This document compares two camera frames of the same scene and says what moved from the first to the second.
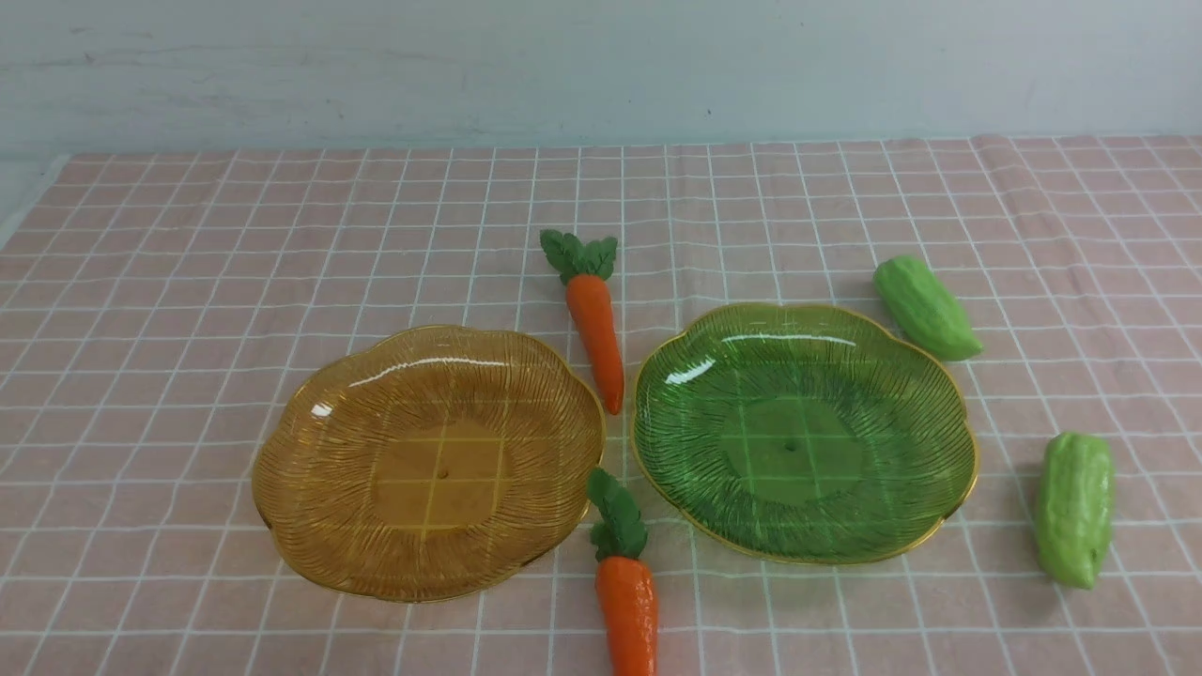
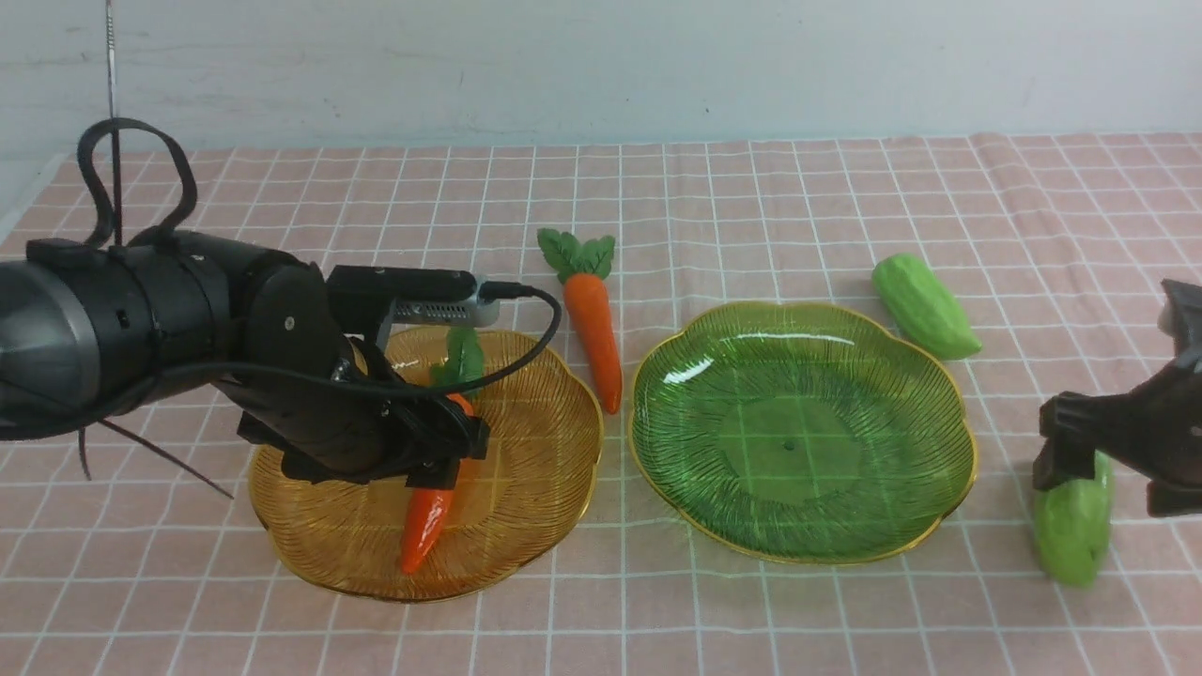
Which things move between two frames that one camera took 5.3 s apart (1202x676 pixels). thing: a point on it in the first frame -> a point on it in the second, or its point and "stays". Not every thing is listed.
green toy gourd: (925, 311) stays
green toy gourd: (1074, 506) stays
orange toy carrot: (625, 584) -> (436, 506)
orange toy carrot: (583, 266) stays
